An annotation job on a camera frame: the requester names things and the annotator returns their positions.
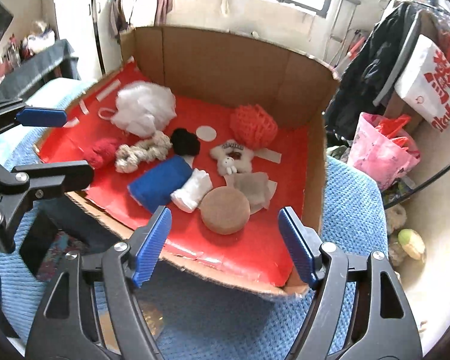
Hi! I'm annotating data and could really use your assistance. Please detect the white mesh bath pouf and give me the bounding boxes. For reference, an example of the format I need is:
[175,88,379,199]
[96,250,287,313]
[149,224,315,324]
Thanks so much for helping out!
[98,81,176,138]

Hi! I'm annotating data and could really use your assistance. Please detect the red foam net ball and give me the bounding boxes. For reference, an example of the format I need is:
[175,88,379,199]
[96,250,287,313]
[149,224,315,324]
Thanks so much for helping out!
[230,104,278,150]

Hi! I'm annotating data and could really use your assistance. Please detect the blue towel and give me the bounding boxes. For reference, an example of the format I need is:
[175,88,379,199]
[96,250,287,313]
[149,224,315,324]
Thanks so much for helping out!
[127,156,193,214]

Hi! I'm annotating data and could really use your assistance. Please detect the black hanging jacket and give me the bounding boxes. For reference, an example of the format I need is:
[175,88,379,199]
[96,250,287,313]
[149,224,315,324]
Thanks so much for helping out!
[323,2,419,140]

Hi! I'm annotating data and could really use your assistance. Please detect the white fluffy bunny scrunchie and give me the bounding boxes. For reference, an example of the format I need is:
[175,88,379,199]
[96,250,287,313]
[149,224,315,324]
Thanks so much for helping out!
[209,139,254,176]

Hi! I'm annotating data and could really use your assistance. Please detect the beige round sponge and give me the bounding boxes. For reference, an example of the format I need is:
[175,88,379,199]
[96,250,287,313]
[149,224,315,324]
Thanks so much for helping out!
[199,186,250,235]

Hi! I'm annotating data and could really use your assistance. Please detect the white cloth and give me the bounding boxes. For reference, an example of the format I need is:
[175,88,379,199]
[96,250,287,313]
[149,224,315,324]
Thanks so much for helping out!
[170,169,213,213]

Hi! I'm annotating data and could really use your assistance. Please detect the green yellow plush toy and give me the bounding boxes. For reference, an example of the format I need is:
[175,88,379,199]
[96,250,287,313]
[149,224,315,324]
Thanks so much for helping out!
[397,228,426,261]

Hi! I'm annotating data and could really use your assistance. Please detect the grey tea bag pouch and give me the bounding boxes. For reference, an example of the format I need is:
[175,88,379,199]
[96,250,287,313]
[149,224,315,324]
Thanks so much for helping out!
[224,172,278,214]

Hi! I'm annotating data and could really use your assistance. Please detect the brown cardboard box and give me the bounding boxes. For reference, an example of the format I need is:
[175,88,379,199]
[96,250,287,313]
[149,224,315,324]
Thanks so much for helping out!
[35,27,337,297]

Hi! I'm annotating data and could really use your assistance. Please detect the blue knitted table cloth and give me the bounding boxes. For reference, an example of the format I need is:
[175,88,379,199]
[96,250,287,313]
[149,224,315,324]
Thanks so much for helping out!
[0,78,387,359]

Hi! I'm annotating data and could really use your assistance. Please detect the black scrunchie ball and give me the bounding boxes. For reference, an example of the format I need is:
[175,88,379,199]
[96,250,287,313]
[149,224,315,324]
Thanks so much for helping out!
[170,127,201,157]

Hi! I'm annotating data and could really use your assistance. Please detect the red fluffy cloth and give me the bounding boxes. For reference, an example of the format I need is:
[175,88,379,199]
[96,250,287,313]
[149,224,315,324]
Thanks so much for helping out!
[83,137,124,170]

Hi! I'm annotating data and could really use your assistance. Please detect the white bag red characters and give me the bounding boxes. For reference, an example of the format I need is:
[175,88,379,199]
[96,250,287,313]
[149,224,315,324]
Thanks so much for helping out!
[394,35,450,133]

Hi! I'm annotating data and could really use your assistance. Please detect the pink plastic bag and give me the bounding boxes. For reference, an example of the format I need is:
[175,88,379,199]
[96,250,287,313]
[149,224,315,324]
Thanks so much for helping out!
[347,112,421,190]

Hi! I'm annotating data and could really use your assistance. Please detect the black box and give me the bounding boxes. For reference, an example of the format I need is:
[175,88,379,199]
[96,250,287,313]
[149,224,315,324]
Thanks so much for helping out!
[19,197,119,282]

